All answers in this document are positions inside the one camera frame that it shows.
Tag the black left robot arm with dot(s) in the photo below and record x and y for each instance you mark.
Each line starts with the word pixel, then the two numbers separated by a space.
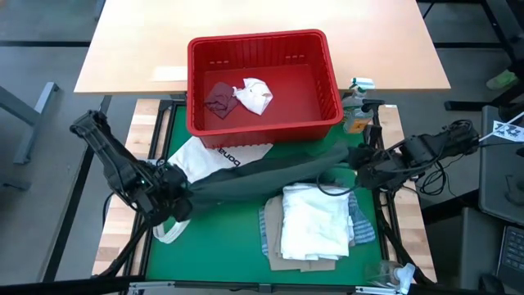
pixel 110 155

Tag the red plastic laundry bin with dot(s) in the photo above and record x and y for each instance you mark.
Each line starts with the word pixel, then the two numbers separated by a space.
pixel 262 135

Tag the dark green garment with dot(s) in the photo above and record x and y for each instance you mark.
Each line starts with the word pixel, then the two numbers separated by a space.
pixel 262 176

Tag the grey side desk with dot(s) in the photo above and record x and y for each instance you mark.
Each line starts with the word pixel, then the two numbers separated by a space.
pixel 497 184

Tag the grey metal desk leg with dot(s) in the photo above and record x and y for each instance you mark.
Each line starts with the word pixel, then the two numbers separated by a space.
pixel 30 116

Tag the white printed tote bag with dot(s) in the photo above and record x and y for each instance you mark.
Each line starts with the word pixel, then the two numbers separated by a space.
pixel 200 157

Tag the black keyboard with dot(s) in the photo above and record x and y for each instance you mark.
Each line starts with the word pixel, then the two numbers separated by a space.
pixel 513 254

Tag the white patterned paper flag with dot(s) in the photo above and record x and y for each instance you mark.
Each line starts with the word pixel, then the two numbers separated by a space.
pixel 507 132

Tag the beige trousers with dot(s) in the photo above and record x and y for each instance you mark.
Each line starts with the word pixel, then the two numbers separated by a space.
pixel 272 229

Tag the light wooden table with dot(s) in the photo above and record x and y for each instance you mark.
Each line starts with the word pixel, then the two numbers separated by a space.
pixel 368 41

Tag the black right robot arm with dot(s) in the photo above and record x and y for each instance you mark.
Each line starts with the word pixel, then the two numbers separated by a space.
pixel 430 147

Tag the black aluminium frame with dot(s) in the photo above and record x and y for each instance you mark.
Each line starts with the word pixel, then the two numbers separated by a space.
pixel 384 246

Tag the silver frame bracket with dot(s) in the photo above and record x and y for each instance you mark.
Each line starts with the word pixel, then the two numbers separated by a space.
pixel 376 290
pixel 152 284

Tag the person's foot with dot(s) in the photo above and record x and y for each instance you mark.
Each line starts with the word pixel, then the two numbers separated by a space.
pixel 501 80

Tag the blue white striped towel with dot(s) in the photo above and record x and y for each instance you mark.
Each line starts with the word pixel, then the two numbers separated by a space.
pixel 362 229

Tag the white garment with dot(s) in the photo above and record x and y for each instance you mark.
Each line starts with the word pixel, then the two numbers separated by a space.
pixel 315 221

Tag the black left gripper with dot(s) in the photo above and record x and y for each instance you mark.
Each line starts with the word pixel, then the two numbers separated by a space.
pixel 176 188

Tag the black desk frame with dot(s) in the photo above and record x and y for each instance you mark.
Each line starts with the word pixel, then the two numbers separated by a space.
pixel 466 105

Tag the small white cloth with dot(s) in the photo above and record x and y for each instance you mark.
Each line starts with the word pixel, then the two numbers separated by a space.
pixel 254 96

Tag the white paper label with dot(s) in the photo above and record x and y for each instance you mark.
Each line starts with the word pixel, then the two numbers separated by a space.
pixel 170 73

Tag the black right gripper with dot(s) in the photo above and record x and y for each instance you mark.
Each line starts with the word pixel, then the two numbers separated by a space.
pixel 376 168

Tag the clear plastic spray bottle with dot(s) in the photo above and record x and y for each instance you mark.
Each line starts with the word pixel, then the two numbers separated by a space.
pixel 389 274

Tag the maroon cloth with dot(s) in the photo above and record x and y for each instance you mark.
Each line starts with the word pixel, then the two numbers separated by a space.
pixel 221 100

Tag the green work mat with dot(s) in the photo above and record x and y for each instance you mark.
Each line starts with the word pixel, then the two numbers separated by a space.
pixel 221 254

